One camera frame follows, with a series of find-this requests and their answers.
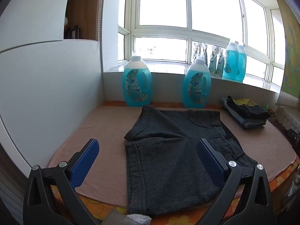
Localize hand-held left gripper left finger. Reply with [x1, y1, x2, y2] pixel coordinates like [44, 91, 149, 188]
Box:
[23, 139, 101, 225]

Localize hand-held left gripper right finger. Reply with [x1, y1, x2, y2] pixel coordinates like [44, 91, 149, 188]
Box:
[196, 138, 273, 225]

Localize dark grey checked pants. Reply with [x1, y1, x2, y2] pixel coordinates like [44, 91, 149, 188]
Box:
[124, 105, 258, 217]

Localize white lace cloth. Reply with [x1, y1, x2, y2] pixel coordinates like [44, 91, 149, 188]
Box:
[274, 91, 300, 132]

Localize small green object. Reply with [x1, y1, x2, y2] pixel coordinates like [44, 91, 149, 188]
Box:
[264, 103, 277, 118]

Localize pink beige mat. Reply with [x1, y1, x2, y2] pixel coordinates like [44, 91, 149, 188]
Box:
[48, 105, 297, 208]

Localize folded black yellow garment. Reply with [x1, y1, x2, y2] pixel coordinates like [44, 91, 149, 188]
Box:
[226, 96, 271, 120]

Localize grey flat item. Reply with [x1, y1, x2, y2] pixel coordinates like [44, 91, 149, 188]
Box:
[102, 210, 128, 225]

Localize white fluffy cloth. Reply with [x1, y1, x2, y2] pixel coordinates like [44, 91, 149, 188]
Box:
[127, 213, 152, 225]

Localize blue detergent bottle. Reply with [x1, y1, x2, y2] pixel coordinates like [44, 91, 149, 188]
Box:
[121, 50, 153, 107]
[235, 43, 247, 82]
[183, 54, 211, 108]
[222, 41, 239, 80]

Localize wooden shelf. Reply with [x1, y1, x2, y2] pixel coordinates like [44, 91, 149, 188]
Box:
[64, 0, 106, 41]

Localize green yellow wall poster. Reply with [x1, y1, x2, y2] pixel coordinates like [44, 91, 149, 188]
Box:
[273, 0, 300, 96]

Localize white window frame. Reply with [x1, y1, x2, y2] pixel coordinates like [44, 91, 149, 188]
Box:
[117, 0, 286, 92]

